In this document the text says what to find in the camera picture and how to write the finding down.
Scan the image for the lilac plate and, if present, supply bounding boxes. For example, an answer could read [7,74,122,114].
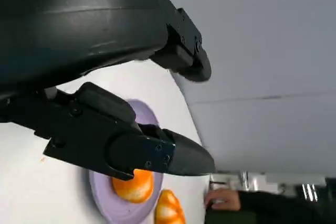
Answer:
[88,99,164,224]

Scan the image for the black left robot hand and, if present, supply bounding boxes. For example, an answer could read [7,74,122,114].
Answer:
[0,0,216,182]

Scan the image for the orange white toy bread roll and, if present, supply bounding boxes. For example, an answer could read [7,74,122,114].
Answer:
[112,168,155,205]
[154,189,187,224]

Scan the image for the person's hand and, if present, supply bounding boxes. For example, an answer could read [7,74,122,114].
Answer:
[204,188,242,212]

